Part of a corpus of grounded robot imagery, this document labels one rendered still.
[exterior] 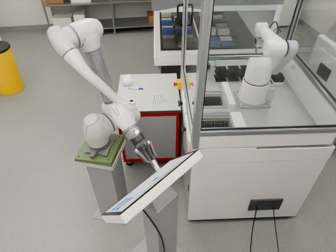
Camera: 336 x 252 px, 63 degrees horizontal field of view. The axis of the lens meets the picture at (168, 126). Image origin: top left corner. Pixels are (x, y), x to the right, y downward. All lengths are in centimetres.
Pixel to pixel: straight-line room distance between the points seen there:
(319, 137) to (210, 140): 70
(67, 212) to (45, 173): 57
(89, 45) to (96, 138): 60
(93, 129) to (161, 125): 83
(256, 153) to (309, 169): 46
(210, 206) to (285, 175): 63
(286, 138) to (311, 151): 24
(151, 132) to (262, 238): 132
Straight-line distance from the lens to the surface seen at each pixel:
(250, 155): 191
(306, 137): 195
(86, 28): 172
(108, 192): 230
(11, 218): 293
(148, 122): 247
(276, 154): 197
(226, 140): 176
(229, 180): 209
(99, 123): 185
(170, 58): 289
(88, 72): 162
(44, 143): 345
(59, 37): 167
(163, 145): 267
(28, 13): 650
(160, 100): 245
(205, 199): 224
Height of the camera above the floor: 222
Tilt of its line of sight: 41 degrees down
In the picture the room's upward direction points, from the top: straight up
